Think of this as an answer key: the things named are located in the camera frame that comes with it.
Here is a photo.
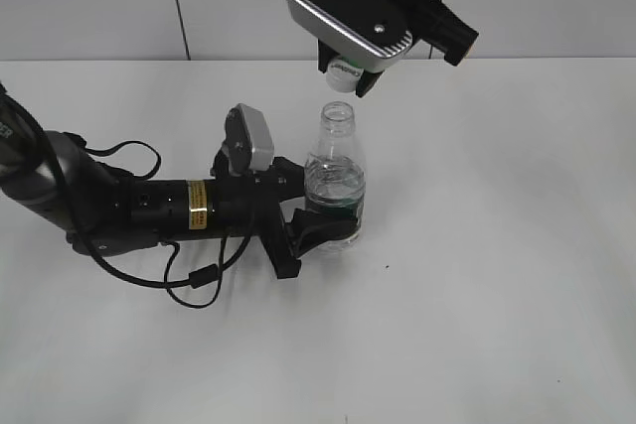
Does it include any white green bottle cap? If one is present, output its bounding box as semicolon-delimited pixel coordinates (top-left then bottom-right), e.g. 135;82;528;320
325;57;364;93

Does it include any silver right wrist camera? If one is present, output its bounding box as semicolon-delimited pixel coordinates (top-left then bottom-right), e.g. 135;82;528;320
286;0;413;72

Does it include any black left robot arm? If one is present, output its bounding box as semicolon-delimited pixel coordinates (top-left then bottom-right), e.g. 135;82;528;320
1;94;358;279

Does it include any clear Cestbon water bottle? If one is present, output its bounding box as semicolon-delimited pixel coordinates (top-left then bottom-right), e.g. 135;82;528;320
304;101;366;252

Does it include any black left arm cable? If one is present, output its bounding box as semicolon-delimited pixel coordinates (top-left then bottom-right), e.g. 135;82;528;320
29;115;254;309

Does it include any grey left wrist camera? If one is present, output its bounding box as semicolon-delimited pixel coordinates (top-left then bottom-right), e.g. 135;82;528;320
224;103;274;175

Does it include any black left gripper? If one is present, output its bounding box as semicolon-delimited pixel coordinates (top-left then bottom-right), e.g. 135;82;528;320
211;151;358;279

